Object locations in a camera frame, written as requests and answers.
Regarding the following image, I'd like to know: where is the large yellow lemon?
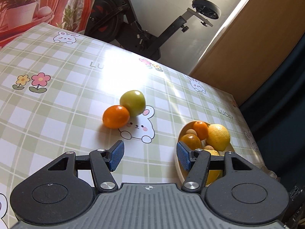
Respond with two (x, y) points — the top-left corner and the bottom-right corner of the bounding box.
(204, 148), (222, 186)

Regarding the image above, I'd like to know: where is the dark orange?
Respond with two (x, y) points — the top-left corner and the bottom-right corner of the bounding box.
(179, 133), (202, 150)

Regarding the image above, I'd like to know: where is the bright orange tangerine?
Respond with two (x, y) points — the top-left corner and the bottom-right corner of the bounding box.
(193, 121), (208, 141)

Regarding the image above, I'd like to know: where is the small orange tangerine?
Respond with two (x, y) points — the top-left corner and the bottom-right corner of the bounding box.
(102, 105), (130, 129)

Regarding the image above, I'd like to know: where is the yellow-green apple far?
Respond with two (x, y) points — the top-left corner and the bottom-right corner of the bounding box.
(119, 90), (146, 117)

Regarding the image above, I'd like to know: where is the dark teal curtain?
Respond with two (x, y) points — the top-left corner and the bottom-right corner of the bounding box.
(239, 37), (304, 189)

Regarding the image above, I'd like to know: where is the black exercise bike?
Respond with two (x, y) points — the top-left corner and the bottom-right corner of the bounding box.
(84, 0), (221, 61)

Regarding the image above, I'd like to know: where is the wooden panel door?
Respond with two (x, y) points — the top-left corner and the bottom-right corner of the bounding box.
(190, 0), (304, 104)

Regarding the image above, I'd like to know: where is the red printed backdrop curtain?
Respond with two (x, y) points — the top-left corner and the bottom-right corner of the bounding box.
(1, 0), (94, 47)

